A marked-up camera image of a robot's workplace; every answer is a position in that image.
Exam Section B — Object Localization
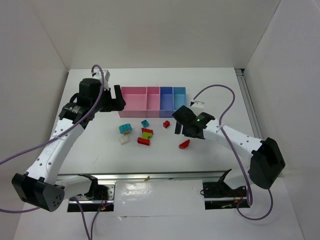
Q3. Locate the small red lego brick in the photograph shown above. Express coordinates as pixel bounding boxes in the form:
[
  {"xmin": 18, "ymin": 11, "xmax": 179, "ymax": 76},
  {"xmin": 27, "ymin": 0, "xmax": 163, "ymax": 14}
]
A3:
[{"xmin": 163, "ymin": 120, "xmax": 170, "ymax": 129}]

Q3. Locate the red sloped lego piece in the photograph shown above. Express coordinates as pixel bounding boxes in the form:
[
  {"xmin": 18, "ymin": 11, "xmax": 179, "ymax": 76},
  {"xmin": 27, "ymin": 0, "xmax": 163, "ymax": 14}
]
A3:
[{"xmin": 178, "ymin": 139, "xmax": 190, "ymax": 149}]

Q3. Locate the teal rounded lego block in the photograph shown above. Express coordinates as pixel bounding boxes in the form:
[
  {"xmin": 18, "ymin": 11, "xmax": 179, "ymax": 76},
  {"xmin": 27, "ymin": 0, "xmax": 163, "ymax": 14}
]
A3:
[{"xmin": 118, "ymin": 123, "xmax": 132, "ymax": 135}]

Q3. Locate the red green lego assembly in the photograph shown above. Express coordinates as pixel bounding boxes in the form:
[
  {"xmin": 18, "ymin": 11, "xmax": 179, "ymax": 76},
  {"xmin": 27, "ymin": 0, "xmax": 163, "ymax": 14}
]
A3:
[{"xmin": 137, "ymin": 127, "xmax": 154, "ymax": 146}]

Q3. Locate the small teal lego brick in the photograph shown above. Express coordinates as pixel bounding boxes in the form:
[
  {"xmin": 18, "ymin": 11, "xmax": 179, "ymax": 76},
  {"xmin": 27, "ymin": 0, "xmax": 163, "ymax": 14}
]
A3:
[{"xmin": 141, "ymin": 120, "xmax": 149, "ymax": 128}]

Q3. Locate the white lego brick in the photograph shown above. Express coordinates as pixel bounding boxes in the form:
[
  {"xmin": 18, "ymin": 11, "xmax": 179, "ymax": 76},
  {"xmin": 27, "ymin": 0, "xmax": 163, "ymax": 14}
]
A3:
[{"xmin": 119, "ymin": 135, "xmax": 130, "ymax": 145}]

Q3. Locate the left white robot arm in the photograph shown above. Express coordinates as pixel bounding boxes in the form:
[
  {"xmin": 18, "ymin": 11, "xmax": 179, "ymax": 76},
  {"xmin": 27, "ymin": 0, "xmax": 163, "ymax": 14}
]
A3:
[{"xmin": 11, "ymin": 78, "xmax": 126, "ymax": 212}]

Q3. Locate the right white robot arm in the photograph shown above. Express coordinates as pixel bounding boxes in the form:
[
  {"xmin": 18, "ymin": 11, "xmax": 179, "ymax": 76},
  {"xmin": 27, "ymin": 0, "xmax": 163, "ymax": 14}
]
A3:
[{"xmin": 172, "ymin": 105, "xmax": 286, "ymax": 190}]

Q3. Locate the large pink bin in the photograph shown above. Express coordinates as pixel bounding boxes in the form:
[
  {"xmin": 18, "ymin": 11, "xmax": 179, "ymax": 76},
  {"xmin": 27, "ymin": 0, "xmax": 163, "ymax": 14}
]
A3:
[{"xmin": 118, "ymin": 86, "xmax": 147, "ymax": 118}]

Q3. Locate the small pink bin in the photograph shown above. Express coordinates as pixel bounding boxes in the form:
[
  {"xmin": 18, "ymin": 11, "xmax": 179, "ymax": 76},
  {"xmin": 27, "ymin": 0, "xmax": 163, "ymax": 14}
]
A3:
[{"xmin": 146, "ymin": 86, "xmax": 160, "ymax": 118}]

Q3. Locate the light blue bin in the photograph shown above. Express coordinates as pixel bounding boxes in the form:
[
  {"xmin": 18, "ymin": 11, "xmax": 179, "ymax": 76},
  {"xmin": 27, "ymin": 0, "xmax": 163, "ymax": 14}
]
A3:
[{"xmin": 173, "ymin": 87, "xmax": 187, "ymax": 111}]

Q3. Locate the dark blue bin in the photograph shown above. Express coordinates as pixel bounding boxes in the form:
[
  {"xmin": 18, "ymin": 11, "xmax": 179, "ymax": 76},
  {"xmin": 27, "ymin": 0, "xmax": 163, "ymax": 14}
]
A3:
[{"xmin": 159, "ymin": 86, "xmax": 174, "ymax": 118}]

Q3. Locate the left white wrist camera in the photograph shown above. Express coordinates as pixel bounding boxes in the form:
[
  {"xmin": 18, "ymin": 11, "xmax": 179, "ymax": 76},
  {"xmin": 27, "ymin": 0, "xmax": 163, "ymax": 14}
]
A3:
[{"xmin": 91, "ymin": 69, "xmax": 110, "ymax": 82}]

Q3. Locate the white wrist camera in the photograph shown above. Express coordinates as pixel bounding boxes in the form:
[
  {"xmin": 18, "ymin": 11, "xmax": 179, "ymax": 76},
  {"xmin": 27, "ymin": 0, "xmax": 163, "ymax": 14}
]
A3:
[
  {"xmin": 190, "ymin": 100, "xmax": 205, "ymax": 109},
  {"xmin": 91, "ymin": 69, "xmax": 110, "ymax": 82}
]

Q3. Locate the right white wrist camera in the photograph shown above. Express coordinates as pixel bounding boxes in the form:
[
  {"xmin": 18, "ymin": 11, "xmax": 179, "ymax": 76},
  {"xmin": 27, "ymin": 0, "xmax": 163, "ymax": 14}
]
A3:
[{"xmin": 190, "ymin": 100, "xmax": 205, "ymax": 109}]

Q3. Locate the aluminium rail front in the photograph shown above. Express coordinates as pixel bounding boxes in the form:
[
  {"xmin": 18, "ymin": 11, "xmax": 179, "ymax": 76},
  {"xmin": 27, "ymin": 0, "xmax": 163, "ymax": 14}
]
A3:
[{"xmin": 56, "ymin": 170, "xmax": 226, "ymax": 181}]

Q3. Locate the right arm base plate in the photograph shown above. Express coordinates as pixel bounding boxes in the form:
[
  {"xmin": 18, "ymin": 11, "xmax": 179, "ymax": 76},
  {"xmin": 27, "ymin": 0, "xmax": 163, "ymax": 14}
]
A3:
[{"xmin": 200, "ymin": 182, "xmax": 250, "ymax": 210}]

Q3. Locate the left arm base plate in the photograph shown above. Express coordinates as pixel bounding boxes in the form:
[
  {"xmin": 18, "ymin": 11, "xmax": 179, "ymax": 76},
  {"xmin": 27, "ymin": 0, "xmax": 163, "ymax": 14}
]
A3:
[{"xmin": 75, "ymin": 181, "xmax": 116, "ymax": 213}]

